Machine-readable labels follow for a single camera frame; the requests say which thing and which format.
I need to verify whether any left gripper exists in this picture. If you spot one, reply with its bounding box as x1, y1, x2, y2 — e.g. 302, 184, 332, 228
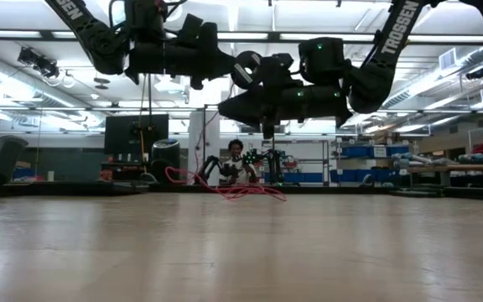
124, 21, 236, 91

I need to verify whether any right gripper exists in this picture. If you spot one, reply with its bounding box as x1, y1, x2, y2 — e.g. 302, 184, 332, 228
218, 86, 354, 140

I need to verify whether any black wire spool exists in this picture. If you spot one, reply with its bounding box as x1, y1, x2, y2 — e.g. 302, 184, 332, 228
231, 50, 264, 90

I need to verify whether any red wire cord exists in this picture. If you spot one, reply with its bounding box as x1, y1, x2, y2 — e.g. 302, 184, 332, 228
164, 83, 288, 202

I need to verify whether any person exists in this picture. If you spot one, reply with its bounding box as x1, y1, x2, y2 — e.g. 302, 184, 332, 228
220, 138, 259, 187

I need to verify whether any black monitor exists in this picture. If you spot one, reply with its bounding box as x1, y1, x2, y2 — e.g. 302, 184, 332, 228
104, 113, 170, 155

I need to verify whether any shelf with blue bins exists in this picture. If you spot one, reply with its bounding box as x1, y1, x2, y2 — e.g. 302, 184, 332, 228
329, 140, 411, 186

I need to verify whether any black overhead light beam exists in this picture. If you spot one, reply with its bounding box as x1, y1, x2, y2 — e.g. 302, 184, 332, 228
0, 28, 483, 44

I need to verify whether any wooden workbench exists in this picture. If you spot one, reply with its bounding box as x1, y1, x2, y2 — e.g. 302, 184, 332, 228
408, 161, 483, 189

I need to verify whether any blue grey office chair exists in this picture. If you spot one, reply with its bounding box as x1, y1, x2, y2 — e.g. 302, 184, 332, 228
0, 136, 30, 186

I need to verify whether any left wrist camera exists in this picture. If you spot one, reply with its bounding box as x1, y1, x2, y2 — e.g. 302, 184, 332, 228
176, 13, 205, 45

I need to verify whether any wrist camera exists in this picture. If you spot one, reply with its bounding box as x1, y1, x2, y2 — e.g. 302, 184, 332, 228
260, 53, 304, 91
176, 13, 205, 45

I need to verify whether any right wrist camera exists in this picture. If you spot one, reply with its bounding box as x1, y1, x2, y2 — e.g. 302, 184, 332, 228
260, 53, 304, 91

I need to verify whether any black gantry frame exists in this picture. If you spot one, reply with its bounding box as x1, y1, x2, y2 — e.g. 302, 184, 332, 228
201, 102, 277, 185

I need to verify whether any metal wire shelf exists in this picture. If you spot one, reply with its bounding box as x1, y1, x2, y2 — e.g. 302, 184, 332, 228
260, 140, 330, 185

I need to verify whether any black overhead camera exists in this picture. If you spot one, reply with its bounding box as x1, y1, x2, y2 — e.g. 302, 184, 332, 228
17, 45, 61, 80

